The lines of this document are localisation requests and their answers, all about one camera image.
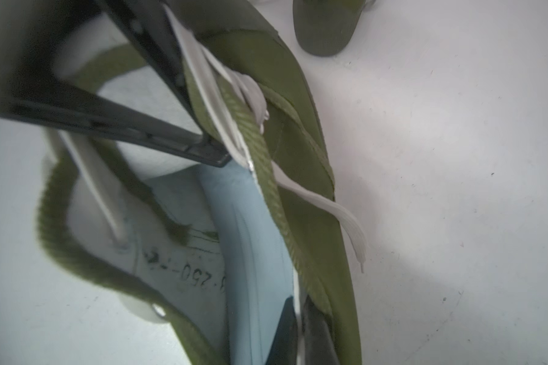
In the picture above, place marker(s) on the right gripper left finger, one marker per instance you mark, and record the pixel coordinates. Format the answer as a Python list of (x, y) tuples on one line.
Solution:
[(285, 343)]

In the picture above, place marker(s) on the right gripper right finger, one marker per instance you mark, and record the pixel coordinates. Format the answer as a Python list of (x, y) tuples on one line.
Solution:
[(319, 347)]

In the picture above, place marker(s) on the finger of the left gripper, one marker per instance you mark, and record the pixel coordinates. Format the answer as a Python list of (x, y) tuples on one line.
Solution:
[(44, 100), (147, 29)]

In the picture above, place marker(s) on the blue insole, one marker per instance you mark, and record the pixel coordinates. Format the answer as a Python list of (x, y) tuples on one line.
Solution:
[(258, 269)]

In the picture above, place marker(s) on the green shoe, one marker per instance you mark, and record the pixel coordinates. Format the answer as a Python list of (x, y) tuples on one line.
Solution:
[(137, 221), (325, 27)]

